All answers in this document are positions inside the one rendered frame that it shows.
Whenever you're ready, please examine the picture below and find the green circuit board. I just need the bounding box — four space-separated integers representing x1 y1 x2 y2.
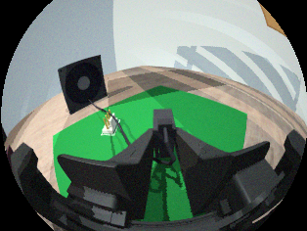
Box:
52 85 247 221

